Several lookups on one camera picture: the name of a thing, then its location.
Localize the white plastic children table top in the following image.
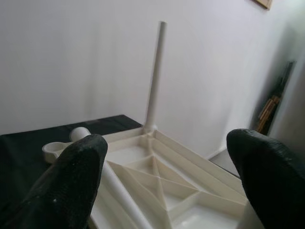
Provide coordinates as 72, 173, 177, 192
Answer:
42, 124, 265, 229

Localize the white plastic table leg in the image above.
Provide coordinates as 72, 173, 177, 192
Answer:
144, 21, 168, 132
70, 127, 153, 229

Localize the black tablecloth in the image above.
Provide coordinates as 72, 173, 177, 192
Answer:
0, 114, 146, 215

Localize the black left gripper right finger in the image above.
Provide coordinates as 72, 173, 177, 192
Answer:
226, 128, 305, 229

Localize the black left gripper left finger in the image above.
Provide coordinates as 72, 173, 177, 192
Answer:
0, 133, 108, 229

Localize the light wooden wall frame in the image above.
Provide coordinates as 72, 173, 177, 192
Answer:
252, 0, 274, 10

